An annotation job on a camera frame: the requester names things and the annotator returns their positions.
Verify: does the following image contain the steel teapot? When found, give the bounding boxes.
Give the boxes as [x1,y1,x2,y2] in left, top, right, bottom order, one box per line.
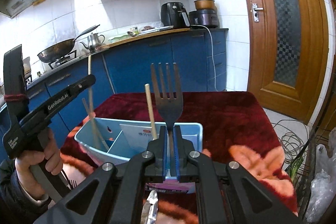
[80,33,105,52]

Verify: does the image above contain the rice cooker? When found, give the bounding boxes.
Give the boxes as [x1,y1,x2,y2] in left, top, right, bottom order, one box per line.
[189,9,219,28]

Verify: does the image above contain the white power cord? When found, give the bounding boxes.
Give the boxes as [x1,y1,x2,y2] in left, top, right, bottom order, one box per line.
[191,24,219,91]

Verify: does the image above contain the coiled cable on floor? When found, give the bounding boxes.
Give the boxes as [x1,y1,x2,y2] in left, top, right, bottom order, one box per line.
[271,118,312,164]

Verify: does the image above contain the blue base cabinets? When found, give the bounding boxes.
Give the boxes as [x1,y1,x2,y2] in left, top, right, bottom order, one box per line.
[0,28,229,162]

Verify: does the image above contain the black wok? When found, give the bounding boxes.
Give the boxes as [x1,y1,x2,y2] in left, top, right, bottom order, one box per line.
[37,24,99,64]

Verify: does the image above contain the brown pot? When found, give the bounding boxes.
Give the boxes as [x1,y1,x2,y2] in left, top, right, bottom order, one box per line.
[194,0,217,10]

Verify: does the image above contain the large steel fork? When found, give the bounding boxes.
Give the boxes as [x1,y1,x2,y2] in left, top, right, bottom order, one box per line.
[150,63,183,176]

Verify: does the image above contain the wooden cutting board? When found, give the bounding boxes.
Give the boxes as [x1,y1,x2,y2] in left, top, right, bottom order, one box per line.
[100,28,191,50]

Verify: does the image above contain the gas stove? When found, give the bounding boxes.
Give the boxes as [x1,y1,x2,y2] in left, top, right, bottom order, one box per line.
[26,50,77,84]

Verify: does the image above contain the wooden door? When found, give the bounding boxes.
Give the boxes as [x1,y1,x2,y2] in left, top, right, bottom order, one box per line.
[247,0,329,122]

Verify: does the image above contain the red pink floral blanket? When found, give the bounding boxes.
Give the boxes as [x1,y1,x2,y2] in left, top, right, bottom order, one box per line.
[60,92,298,223]

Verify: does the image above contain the white plastic chopstick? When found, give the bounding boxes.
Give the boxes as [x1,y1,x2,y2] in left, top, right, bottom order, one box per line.
[82,98,109,152]

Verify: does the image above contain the black air fryer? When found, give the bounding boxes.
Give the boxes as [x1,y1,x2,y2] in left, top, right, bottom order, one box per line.
[160,2,190,29]

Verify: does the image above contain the white plastic bag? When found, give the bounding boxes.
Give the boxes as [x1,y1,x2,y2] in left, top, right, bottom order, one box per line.
[305,129,335,223]

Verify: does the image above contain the steel table knife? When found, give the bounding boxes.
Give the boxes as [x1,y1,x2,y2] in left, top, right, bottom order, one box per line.
[140,190,158,224]

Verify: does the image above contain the person left hand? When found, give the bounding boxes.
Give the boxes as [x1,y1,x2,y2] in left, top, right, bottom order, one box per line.
[14,127,64,200]

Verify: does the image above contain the white pot on stove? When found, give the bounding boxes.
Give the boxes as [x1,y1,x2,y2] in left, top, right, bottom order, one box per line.
[23,57,31,79]

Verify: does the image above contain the bamboo chopstick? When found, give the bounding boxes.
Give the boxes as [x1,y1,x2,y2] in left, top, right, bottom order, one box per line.
[87,54,102,150]
[145,84,157,140]

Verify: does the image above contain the black wire rack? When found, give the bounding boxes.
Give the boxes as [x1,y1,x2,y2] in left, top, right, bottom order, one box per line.
[281,132,327,218]

